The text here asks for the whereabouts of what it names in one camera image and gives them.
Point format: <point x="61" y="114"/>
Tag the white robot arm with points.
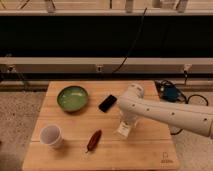
<point x="196" y="119"/>

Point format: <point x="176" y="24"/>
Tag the black chair base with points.
<point x="15" y="77"/>

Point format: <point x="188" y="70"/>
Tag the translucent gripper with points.
<point x="128" y="120"/>

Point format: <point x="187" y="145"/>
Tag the black rectangular phone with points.
<point x="107" y="103"/>

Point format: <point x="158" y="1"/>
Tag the blue device on floor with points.
<point x="170" y="93"/>

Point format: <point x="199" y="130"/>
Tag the white paper cup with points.
<point x="51" y="136"/>

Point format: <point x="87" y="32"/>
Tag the green ceramic bowl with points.
<point x="72" y="98"/>

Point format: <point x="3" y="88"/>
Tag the white labelled bottle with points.
<point x="124" y="129"/>

